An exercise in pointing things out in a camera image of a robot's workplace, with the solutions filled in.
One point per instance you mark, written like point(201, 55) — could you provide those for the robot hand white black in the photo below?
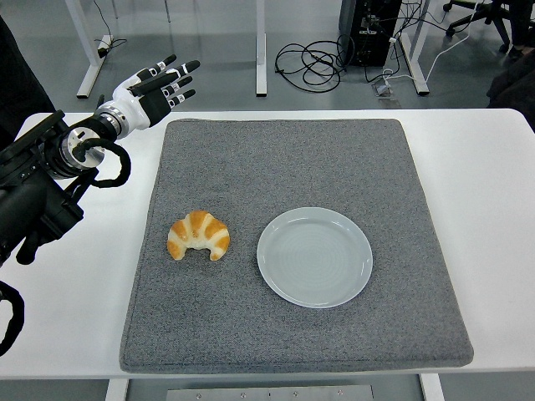
point(136, 104)

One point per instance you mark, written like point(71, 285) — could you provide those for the croissant bread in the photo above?
point(200, 234)

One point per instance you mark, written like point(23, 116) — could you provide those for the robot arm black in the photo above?
point(25, 204)

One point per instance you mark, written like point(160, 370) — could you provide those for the light grey round plate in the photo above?
point(314, 263)

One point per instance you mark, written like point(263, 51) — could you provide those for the grey metal plate with screws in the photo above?
point(267, 393)

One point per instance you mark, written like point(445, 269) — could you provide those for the white desk leg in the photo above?
point(420, 81)
point(260, 62)
point(90, 67)

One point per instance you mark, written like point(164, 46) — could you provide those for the person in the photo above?
point(16, 83)

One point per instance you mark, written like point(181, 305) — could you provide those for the grey fabric mat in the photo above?
point(292, 167)

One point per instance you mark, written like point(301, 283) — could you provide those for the black computer tower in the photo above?
point(376, 50)

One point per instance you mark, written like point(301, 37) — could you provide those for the metal floor socket box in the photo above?
point(384, 90)

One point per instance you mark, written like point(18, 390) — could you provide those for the white table leg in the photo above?
point(117, 386)
point(431, 388)

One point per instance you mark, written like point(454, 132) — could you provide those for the black office chair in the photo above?
point(489, 12)

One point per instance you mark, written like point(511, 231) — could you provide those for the person's leg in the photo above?
point(514, 87)
point(522, 25)

